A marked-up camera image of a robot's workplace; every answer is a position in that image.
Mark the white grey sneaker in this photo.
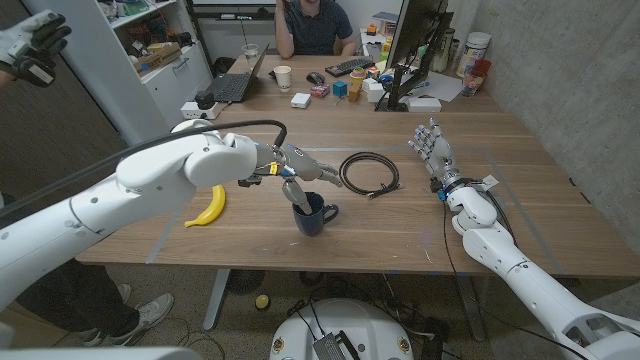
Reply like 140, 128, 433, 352
77, 283, 132, 347
109, 293, 175, 347

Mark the black keyboard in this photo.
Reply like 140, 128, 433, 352
324, 57, 375, 78

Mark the yellow toy banana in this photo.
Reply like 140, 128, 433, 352
184, 183, 227, 229

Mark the white paper sheet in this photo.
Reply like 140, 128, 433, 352
399, 70, 464, 104

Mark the white power strip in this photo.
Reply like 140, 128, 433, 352
180, 101, 223, 121

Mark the standing person in dark trousers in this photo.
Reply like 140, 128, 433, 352
14, 258, 142, 334

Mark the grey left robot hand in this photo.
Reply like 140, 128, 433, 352
272, 143, 344, 215

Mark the round black fan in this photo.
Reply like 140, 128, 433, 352
227, 269, 266, 295

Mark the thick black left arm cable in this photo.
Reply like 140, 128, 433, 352
0, 118, 289, 219

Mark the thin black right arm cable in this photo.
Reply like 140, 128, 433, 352
440, 199, 596, 360

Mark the seated person in dark shirt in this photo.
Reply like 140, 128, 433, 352
273, 0, 357, 59

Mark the black laptop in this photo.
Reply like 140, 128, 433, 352
202, 43, 271, 104

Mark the white labelled canister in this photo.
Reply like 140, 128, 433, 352
455, 31, 492, 79

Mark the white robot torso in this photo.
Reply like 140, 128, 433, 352
269, 298, 415, 360

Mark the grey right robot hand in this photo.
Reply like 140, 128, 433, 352
407, 117, 462, 190

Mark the black computer monitor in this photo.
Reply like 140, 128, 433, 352
385, 0, 450, 70
387, 12, 454, 112

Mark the grey device on torso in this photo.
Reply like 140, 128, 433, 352
312, 330, 361, 360

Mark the white shelf cabinet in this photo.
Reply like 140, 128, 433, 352
22, 0, 214, 149

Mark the orange stacked cup toy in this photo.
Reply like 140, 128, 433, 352
347, 67, 367, 103

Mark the glass jar with red lid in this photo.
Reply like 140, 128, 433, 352
461, 58, 493, 97

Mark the wide white box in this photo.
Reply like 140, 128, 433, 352
407, 96, 443, 113

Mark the grey table leg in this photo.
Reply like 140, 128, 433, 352
453, 274, 487, 343
202, 268, 232, 332

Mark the dark blue mug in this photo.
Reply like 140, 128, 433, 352
292, 191, 340, 237

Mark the white paper cup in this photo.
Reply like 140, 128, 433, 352
273, 65, 293, 94

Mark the steel thermos bottle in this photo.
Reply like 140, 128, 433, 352
432, 27, 456, 74

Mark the coiled black cable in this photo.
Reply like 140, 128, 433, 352
338, 151, 403, 200

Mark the cardboard box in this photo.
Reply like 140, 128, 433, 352
133, 41, 183, 76

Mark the black power adapter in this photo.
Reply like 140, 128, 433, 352
194, 90, 217, 111

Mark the clear drinking glass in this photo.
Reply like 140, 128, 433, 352
241, 43, 261, 70

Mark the black and white tracking glove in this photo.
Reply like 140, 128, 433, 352
0, 10, 73, 88

